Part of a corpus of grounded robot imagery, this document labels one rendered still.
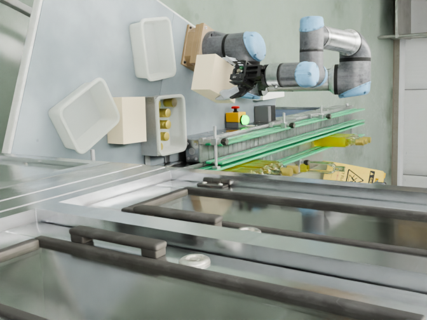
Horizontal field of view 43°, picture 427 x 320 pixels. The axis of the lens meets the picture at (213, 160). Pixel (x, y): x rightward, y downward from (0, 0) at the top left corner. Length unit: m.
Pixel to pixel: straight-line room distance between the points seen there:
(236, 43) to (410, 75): 5.91
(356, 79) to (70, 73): 1.02
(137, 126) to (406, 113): 6.32
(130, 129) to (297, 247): 1.35
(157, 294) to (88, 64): 1.38
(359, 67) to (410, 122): 5.91
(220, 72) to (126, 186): 0.88
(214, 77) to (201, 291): 1.28
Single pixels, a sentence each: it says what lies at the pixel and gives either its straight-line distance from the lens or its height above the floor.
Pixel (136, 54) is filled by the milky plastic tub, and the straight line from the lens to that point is 2.00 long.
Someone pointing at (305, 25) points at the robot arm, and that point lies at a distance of 1.74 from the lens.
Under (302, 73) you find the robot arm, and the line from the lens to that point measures 1.63.
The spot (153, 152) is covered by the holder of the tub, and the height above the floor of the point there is 0.81.
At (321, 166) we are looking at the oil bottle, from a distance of 2.86.
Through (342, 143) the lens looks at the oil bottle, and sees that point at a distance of 3.06.
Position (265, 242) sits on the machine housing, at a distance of 0.62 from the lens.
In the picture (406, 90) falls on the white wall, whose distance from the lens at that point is 7.94.
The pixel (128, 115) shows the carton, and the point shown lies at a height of 0.83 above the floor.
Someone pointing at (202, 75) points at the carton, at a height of 1.09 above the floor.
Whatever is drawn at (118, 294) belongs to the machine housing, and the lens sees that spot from 0.56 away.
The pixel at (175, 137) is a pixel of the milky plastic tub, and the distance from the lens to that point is 2.14.
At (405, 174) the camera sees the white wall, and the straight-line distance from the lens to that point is 8.09.
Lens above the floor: 2.10
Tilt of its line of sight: 33 degrees down
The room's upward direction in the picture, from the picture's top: 94 degrees clockwise
